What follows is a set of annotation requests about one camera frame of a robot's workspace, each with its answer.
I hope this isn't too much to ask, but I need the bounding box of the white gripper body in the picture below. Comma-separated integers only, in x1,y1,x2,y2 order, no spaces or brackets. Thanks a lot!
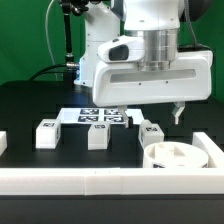
92,50,213,107

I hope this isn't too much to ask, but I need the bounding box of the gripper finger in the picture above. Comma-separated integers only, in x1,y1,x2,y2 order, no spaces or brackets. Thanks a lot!
172,102,185,125
118,106,133,128

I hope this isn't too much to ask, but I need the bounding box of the white round stool seat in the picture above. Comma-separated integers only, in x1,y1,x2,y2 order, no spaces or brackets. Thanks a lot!
143,142,209,168

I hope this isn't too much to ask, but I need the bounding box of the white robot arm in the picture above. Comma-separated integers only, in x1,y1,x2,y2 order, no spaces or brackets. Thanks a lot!
77,0,213,126

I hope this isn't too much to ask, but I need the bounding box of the white sheet with tags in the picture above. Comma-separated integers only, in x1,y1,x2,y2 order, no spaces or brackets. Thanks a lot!
56,107,146,126

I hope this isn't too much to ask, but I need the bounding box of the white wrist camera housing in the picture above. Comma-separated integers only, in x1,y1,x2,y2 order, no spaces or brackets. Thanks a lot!
98,35,145,63

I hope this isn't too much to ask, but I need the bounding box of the black cable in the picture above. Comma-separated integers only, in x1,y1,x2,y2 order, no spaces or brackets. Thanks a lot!
29,64,69,82

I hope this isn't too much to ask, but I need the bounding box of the white front fence wall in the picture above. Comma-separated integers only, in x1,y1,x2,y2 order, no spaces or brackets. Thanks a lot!
0,168,224,196

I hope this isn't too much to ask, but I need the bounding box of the black camera stand pole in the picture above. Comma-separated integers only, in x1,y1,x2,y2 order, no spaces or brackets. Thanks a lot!
60,0,74,84

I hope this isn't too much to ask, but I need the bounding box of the white left fence wall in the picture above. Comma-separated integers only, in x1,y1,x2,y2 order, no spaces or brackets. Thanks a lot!
0,131,7,156

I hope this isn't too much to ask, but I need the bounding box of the white cable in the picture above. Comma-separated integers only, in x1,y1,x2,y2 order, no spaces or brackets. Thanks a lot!
44,0,59,81

